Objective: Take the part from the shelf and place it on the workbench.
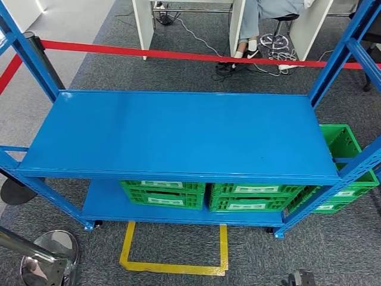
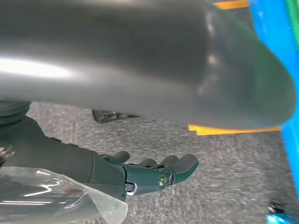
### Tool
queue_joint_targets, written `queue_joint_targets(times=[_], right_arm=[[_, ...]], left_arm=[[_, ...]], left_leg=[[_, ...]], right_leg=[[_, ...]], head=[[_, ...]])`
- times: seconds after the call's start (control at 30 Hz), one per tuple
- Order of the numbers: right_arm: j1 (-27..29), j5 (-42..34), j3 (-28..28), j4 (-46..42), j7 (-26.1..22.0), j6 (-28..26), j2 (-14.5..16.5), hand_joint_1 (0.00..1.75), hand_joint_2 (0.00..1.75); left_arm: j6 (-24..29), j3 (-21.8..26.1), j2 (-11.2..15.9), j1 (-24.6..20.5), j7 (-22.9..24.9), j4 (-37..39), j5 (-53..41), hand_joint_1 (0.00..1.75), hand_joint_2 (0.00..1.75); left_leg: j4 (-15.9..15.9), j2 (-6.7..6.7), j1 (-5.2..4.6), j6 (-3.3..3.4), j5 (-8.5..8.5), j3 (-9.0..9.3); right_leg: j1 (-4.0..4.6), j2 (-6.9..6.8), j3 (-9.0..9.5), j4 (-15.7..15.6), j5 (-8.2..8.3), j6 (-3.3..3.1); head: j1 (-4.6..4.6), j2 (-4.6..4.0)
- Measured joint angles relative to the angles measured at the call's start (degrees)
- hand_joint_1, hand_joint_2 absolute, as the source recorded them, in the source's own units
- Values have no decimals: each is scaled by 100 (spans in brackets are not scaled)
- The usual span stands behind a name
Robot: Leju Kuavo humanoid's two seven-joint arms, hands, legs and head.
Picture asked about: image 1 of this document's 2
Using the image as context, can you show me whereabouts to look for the black stool with chrome ring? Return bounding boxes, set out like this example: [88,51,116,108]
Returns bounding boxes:
[260,13,300,52]

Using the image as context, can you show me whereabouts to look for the white desk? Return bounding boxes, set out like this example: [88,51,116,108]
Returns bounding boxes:
[131,0,247,61]

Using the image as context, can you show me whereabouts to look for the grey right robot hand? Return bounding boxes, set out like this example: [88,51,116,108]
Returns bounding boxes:
[281,271,298,286]

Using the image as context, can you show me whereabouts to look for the person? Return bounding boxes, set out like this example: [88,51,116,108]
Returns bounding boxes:
[216,0,316,74]

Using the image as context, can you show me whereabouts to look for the chrome pole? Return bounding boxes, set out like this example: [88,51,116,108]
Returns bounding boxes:
[0,225,59,264]

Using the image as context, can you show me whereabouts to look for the black office chair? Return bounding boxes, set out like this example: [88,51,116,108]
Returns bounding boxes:
[349,0,381,93]

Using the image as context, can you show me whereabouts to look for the black cable tangle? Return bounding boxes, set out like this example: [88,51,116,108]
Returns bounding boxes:
[155,11,182,27]

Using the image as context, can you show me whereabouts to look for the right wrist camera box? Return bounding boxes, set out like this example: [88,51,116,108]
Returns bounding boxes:
[296,269,317,286]

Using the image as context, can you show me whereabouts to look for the black round stanchion base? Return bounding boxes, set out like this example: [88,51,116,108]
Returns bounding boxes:
[0,169,46,206]

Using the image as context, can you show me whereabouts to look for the red barrier tape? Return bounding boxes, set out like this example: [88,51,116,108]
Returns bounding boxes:
[0,54,23,96]
[40,39,381,71]

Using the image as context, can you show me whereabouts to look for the white floor cable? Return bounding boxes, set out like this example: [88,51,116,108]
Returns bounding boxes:
[175,17,223,58]

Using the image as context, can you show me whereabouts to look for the white desk panel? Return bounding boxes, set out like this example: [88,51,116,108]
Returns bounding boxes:
[288,0,335,63]

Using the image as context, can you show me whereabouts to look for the black stanchion post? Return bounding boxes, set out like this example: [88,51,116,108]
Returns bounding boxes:
[23,31,66,92]

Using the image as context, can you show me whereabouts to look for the wide blue metal shelf rack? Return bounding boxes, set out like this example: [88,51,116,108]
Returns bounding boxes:
[0,0,381,240]

